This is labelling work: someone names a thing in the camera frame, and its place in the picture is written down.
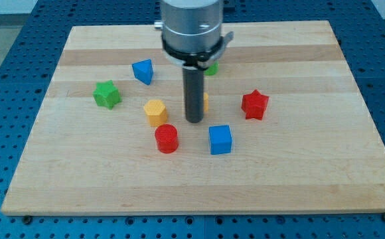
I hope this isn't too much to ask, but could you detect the yellow block behind rod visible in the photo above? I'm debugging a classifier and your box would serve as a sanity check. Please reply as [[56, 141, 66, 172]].
[[203, 92, 209, 112]]

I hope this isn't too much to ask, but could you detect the green block behind arm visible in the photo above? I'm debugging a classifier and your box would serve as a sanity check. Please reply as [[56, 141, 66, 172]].
[[204, 62, 219, 76]]

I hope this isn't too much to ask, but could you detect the blue cube block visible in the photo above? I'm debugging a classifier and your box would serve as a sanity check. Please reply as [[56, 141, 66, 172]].
[[208, 125, 232, 155]]

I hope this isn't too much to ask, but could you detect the green star block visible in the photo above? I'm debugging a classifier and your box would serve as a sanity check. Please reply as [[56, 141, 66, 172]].
[[93, 80, 122, 110]]

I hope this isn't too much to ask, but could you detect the wooden board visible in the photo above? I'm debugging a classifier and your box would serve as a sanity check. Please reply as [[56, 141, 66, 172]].
[[1, 21, 385, 216]]

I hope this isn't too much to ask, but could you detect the blue triangle block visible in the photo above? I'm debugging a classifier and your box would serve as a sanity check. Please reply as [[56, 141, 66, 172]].
[[131, 59, 153, 85]]

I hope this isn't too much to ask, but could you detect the red star block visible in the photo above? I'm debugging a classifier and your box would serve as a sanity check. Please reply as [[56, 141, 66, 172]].
[[241, 89, 270, 120]]

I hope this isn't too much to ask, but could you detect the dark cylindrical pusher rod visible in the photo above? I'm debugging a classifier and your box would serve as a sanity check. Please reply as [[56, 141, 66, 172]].
[[183, 68, 204, 123]]

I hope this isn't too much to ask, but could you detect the red cylinder block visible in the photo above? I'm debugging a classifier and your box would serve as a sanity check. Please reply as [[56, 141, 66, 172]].
[[155, 124, 179, 153]]

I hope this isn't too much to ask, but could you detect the yellow hexagon block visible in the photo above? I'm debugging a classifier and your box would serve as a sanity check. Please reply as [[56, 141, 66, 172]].
[[143, 100, 168, 127]]

